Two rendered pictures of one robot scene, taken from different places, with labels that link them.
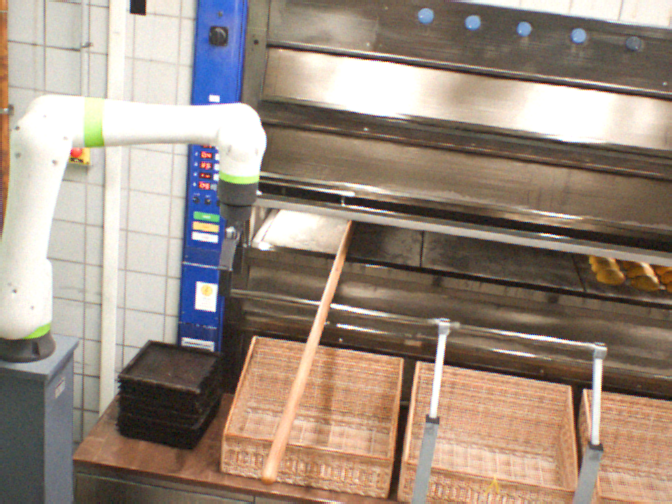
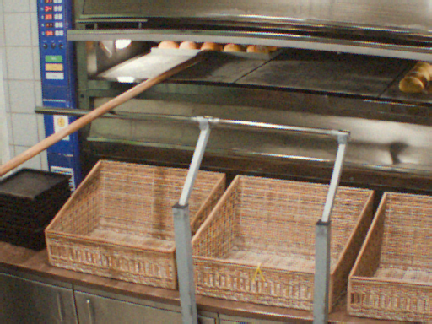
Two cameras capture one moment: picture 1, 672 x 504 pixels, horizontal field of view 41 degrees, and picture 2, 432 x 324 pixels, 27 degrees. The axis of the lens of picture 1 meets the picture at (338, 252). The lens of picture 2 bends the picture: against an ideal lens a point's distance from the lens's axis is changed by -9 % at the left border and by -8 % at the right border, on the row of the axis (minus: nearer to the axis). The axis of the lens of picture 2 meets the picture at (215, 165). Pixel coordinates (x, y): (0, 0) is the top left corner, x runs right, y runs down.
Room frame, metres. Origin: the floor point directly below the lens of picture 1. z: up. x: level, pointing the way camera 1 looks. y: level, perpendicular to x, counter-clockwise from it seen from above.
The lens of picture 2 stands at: (-0.31, -1.50, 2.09)
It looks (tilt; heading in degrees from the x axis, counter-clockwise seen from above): 19 degrees down; 21
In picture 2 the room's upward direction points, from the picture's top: 3 degrees counter-clockwise
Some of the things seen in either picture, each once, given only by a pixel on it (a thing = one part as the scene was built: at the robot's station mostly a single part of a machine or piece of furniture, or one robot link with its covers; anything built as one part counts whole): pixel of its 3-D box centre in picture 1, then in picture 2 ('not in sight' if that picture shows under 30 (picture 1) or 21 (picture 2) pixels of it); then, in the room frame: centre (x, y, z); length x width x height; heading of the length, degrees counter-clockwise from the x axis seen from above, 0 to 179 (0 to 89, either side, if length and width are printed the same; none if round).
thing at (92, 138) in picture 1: (64, 122); not in sight; (2.03, 0.66, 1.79); 0.18 x 0.13 x 0.12; 102
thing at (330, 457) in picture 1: (316, 412); (133, 221); (2.69, 0.01, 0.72); 0.56 x 0.49 x 0.28; 87
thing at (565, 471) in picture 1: (488, 440); (283, 241); (2.65, -0.58, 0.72); 0.56 x 0.49 x 0.28; 85
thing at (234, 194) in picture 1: (236, 189); not in sight; (1.99, 0.25, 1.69); 0.12 x 0.09 x 0.06; 87
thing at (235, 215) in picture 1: (235, 219); not in sight; (2.00, 0.25, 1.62); 0.08 x 0.07 x 0.09; 177
